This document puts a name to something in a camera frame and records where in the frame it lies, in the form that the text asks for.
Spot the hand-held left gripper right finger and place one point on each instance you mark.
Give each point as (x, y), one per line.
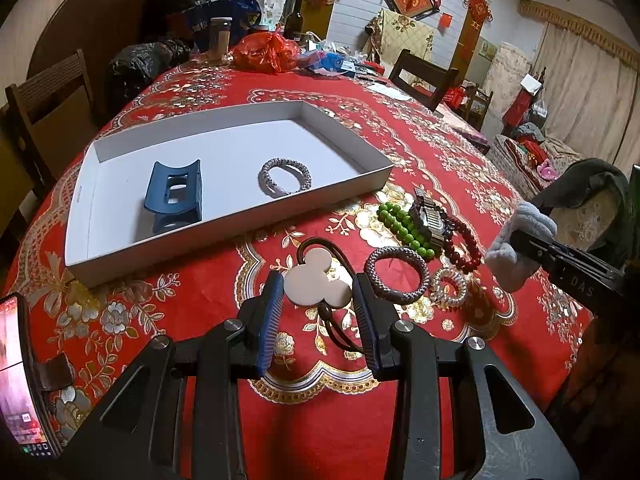
(372, 330)

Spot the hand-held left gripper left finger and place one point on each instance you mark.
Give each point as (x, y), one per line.
(270, 325)

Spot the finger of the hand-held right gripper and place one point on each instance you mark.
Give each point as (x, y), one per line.
(535, 247)

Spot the pale fluffy scrunchie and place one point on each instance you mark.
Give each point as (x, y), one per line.
(505, 265)

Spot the metal band wristwatch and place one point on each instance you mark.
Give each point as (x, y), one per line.
(434, 220)

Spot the blue hair claw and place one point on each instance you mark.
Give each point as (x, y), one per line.
(160, 195)

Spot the white cardboard box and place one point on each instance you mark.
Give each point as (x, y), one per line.
(225, 150)

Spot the pink plush slipper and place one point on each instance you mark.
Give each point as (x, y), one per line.
(547, 169)

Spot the patterned sofa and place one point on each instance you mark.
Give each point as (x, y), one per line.
(520, 160)

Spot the dark green jacket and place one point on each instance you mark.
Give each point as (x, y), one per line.
(600, 180)

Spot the red floral tablecloth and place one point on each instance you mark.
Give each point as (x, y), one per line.
(150, 310)

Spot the purple patterned box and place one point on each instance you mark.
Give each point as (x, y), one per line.
(465, 130)

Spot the slim wooden chair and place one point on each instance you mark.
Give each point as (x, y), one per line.
(477, 105)

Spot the red gift bag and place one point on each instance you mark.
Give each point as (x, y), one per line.
(455, 96)

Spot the beige curtain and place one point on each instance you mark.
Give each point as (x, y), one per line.
(590, 75)

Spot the dark wooden chair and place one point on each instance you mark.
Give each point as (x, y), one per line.
(422, 72)

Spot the white paper sheet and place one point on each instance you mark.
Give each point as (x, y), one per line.
(390, 91)

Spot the dark phone holder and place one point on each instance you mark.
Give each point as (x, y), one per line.
(55, 372)

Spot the floral draped cloth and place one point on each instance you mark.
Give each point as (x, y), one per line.
(405, 35)

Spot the smartphone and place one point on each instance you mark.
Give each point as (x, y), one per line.
(20, 385)

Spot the red plastic bag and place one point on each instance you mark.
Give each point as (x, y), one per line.
(265, 52)

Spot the glass jar with lid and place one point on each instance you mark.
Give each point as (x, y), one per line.
(221, 40)

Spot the small black plastic bag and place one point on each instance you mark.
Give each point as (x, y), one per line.
(140, 62)

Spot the dark wine bottle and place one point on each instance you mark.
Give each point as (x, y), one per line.
(295, 20)

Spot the blue plastic bag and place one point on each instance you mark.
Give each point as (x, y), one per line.
(215, 20)

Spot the white paper gift bag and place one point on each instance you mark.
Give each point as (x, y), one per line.
(270, 7)

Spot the brown wooden chair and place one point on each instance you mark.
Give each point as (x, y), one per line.
(50, 90)

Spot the round brown wooden board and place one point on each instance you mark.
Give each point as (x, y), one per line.
(100, 20)

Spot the red knot wall ornament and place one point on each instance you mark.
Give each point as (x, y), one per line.
(480, 10)

